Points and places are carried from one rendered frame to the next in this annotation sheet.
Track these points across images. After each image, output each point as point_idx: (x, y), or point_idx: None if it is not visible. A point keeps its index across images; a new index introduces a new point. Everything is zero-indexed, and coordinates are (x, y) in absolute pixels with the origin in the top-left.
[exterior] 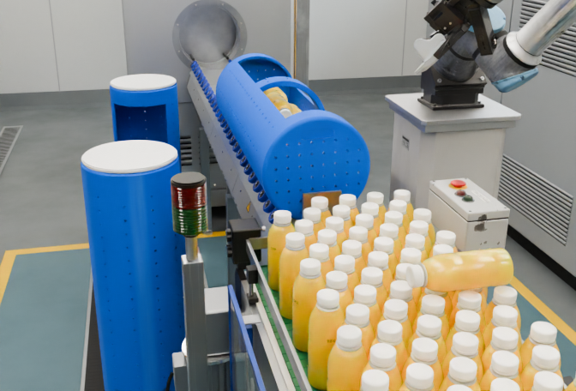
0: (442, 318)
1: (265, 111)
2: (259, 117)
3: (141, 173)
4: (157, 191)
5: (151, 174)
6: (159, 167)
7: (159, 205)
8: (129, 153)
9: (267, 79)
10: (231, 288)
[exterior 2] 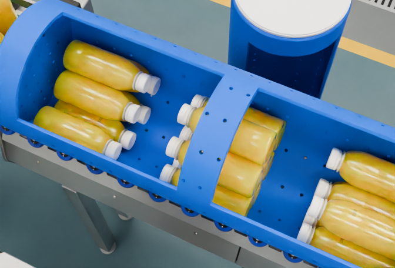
0: None
1: (132, 31)
2: (138, 30)
3: None
4: (230, 11)
5: None
6: None
7: (230, 23)
8: None
9: (244, 95)
10: None
